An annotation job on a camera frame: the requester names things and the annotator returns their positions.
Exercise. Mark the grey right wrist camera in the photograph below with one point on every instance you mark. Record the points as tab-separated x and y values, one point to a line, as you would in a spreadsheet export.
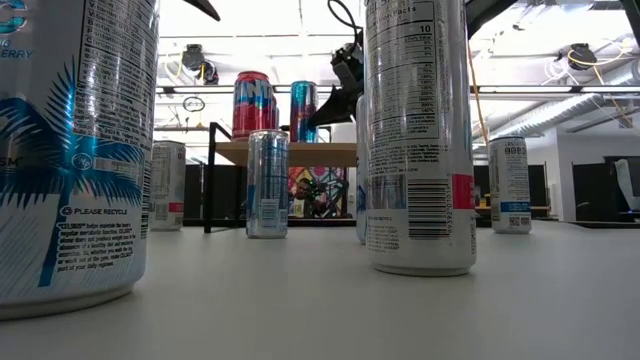
343	75

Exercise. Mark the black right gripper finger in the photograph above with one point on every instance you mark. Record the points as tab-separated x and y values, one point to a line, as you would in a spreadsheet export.
345	107

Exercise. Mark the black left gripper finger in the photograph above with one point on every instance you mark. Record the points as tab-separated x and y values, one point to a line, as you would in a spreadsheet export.
202	6

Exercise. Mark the black partition panel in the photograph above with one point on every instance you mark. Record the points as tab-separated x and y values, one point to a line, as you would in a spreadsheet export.
225	195

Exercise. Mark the dark doorway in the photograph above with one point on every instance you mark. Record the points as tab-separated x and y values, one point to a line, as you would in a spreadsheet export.
592	192
537	190

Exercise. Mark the white Celsius can blue palm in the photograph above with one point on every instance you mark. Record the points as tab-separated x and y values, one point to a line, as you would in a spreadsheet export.
75	175

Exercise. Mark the round black-rimmed hanging disc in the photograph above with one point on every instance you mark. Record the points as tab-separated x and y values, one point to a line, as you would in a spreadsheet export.
194	104

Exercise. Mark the long ceiling light rail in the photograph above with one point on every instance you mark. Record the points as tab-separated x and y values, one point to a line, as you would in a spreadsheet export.
220	90

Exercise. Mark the black background robot arm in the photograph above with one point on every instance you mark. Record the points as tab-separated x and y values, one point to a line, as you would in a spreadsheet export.
315	197

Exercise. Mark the white plastic bag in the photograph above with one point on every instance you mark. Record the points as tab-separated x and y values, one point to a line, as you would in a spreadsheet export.
627	180

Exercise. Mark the wood shelf black metal frame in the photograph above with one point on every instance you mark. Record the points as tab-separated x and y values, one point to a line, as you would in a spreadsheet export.
310	154

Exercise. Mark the white Celsius can blue print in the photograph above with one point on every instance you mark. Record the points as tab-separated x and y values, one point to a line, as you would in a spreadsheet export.
360	210

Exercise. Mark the silver blue Red Bull can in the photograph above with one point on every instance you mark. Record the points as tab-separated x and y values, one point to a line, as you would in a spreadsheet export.
301	112
267	190

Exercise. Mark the colourful patterned panel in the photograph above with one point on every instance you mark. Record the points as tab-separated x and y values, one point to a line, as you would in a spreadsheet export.
325	172

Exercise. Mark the white Celsius can red patch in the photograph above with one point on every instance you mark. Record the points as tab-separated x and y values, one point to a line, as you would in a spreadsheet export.
170	185
420	150

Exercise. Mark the white Celsius can blue band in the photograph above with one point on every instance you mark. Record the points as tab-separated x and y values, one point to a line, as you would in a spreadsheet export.
512	185

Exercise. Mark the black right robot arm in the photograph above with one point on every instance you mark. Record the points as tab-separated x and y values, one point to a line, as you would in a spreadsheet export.
487	12

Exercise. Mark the silver ventilation duct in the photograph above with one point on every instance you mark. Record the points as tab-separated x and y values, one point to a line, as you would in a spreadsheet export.
545	117

